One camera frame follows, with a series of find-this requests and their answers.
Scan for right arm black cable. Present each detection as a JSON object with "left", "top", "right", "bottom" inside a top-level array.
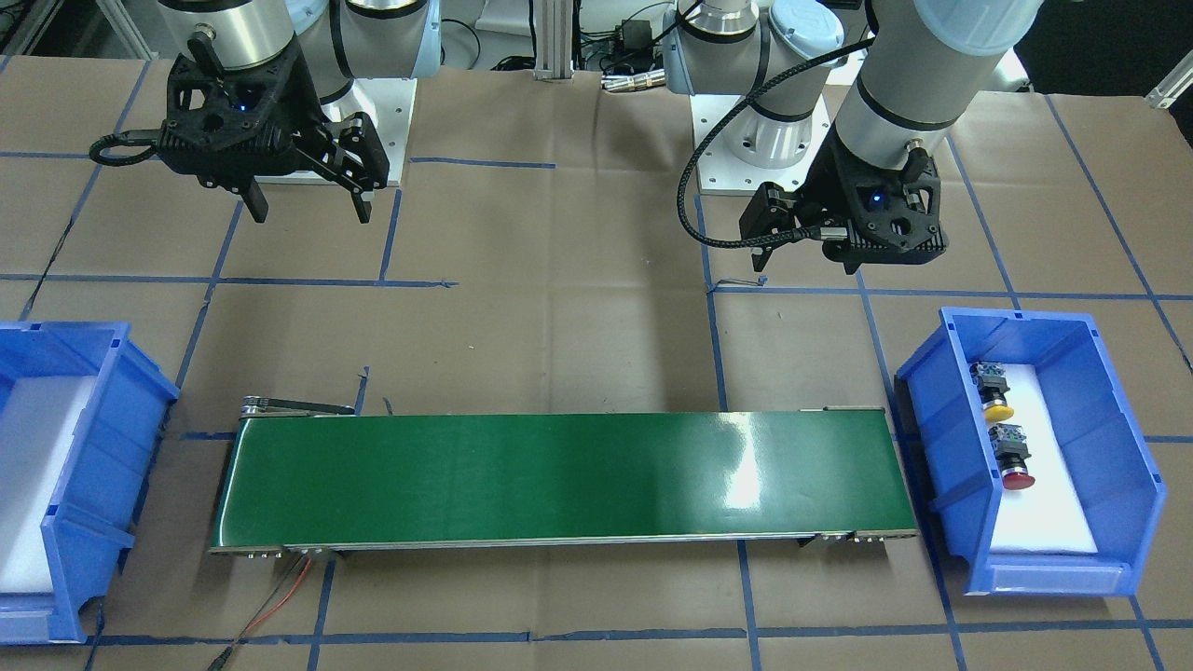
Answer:
[{"left": 89, "top": 131, "right": 167, "bottom": 170}]

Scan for white foam pad start bin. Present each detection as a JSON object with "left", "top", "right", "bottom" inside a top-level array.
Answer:
[{"left": 990, "top": 363, "right": 1098, "bottom": 555}]

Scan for blue bin with buttons start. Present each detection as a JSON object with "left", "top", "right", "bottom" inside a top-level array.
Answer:
[{"left": 898, "top": 307, "right": 1166, "bottom": 597}]

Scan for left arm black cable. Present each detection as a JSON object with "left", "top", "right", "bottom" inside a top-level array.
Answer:
[{"left": 676, "top": 35, "right": 877, "bottom": 250}]

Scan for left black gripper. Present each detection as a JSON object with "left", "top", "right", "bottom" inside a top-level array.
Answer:
[{"left": 740, "top": 140, "right": 948, "bottom": 273}]

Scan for green conveyor belt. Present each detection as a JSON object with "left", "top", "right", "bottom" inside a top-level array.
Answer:
[{"left": 209, "top": 408, "right": 919, "bottom": 555}]

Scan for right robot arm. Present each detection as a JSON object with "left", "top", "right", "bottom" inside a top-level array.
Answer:
[{"left": 154, "top": 1, "right": 443, "bottom": 224}]

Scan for red black conveyor wires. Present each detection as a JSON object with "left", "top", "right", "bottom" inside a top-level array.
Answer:
[{"left": 208, "top": 553, "right": 319, "bottom": 671}]

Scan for white foam pad destination bin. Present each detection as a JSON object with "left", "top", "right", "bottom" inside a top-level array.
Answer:
[{"left": 1, "top": 377, "right": 95, "bottom": 595}]

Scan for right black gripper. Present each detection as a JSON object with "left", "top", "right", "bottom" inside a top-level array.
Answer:
[{"left": 157, "top": 41, "right": 391, "bottom": 224}]

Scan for yellow push button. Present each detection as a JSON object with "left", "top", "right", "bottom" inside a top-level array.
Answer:
[{"left": 968, "top": 361, "right": 1015, "bottom": 423}]

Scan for blue destination bin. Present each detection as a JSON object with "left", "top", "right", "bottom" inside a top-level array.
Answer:
[{"left": 1, "top": 322, "right": 179, "bottom": 645}]

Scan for aluminium profile post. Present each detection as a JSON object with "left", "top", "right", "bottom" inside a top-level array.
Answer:
[{"left": 528, "top": 1, "right": 580, "bottom": 81}]

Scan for red push button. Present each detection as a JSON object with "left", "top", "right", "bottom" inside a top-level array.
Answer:
[{"left": 988, "top": 423, "right": 1036, "bottom": 491}]

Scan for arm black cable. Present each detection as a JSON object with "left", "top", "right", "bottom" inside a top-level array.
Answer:
[
  {"left": 89, "top": 131, "right": 167, "bottom": 170},
  {"left": 676, "top": 35, "right": 877, "bottom": 250}
]

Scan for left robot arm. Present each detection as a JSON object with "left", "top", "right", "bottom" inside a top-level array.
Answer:
[{"left": 665, "top": 1, "right": 1041, "bottom": 273}]

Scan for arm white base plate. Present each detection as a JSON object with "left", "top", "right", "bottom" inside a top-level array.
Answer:
[
  {"left": 697, "top": 97, "right": 830, "bottom": 197},
  {"left": 280, "top": 76, "right": 418, "bottom": 187}
]

